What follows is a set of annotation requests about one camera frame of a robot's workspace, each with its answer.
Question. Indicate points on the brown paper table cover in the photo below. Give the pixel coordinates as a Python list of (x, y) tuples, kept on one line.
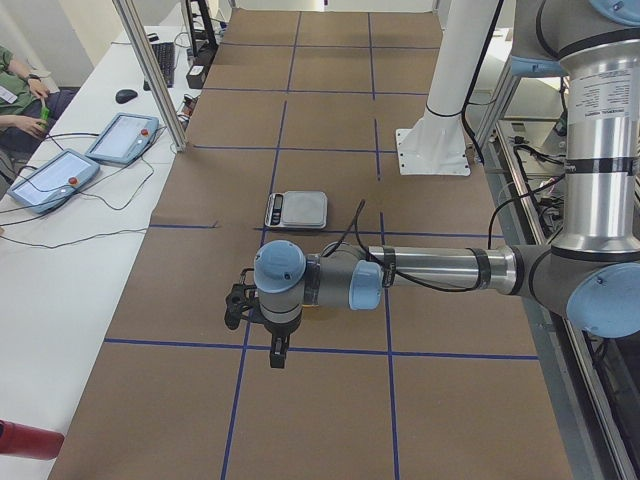
[(293, 137)]

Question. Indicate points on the aluminium frame post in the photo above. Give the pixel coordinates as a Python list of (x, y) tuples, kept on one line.
[(137, 35)]

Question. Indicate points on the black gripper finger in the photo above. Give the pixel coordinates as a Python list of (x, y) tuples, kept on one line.
[(278, 351)]

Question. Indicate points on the black stand with box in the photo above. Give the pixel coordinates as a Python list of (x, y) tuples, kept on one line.
[(203, 44)]

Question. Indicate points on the seated person green shirt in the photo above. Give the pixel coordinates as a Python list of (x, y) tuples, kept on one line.
[(28, 108)]

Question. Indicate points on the black computer mouse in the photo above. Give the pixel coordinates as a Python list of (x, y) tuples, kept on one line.
[(125, 95)]

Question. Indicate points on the near blue teach pendant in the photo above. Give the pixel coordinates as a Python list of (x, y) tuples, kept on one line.
[(55, 182)]

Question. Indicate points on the silver digital kitchen scale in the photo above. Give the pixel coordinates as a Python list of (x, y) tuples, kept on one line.
[(300, 210)]

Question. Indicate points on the far blue teach pendant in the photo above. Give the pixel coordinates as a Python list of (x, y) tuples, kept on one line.
[(124, 139)]

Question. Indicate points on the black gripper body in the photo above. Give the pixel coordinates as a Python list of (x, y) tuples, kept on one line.
[(281, 329)]

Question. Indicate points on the black keyboard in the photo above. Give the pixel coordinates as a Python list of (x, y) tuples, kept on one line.
[(165, 55)]

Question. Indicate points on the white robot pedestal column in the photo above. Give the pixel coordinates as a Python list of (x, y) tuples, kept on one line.
[(436, 145)]

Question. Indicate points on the blue tape vertical line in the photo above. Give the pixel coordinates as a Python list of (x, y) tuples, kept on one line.
[(240, 373)]

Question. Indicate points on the blue teach pendant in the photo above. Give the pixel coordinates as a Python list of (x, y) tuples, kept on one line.
[(124, 139), (55, 182)]

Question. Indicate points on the red cylinder object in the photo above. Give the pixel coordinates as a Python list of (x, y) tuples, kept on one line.
[(29, 442)]

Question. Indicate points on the blue tape horizontal line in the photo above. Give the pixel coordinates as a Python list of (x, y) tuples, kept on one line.
[(411, 354)]

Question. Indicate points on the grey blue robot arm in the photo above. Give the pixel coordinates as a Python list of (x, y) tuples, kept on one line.
[(589, 274)]

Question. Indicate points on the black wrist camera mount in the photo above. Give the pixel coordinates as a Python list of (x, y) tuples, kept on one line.
[(242, 303)]

